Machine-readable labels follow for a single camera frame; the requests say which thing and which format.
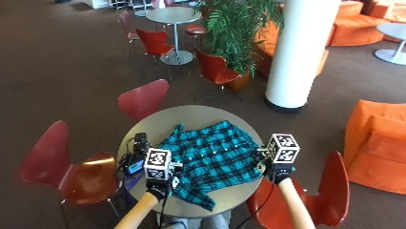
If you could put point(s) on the red round stool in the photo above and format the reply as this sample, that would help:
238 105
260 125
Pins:
196 30

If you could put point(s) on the black camera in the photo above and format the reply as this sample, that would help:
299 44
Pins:
142 141

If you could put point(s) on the white round pedestal table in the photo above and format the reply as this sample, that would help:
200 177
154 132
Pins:
396 31

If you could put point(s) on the orange plant pot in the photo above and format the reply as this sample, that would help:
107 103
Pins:
239 82

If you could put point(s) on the white marker cube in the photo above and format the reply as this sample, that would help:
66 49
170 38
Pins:
283 148
158 163

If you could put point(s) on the person's left hand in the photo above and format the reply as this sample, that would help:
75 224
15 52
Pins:
160 187

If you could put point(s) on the the person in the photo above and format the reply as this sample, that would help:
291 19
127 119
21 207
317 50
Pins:
196 222

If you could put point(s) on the person's right hand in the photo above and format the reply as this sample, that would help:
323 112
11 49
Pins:
279 171

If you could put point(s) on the red wooden chair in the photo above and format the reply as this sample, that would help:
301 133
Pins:
155 42
55 159
214 68
144 99
126 24
325 197

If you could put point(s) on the black device with blue screen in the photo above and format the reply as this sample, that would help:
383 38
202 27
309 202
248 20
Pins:
135 165

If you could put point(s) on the dark blue bag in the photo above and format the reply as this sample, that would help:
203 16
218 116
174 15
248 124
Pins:
130 189

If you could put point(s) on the grey pedestal table base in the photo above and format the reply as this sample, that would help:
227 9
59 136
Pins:
143 12

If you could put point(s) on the white round column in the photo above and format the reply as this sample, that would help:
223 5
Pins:
303 54

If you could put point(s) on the teal plaid shirt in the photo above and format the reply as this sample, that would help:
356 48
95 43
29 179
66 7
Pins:
211 156

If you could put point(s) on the grey round pedestal table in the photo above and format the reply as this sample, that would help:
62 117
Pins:
174 15

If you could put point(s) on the orange round sofa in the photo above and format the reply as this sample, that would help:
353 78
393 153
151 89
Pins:
356 28

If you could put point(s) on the orange armchair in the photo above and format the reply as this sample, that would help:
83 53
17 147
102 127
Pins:
376 149

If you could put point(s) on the green potted palm plant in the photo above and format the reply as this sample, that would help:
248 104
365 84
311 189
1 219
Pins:
239 28

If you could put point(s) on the orange upholstered bench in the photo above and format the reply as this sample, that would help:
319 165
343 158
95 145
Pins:
270 44

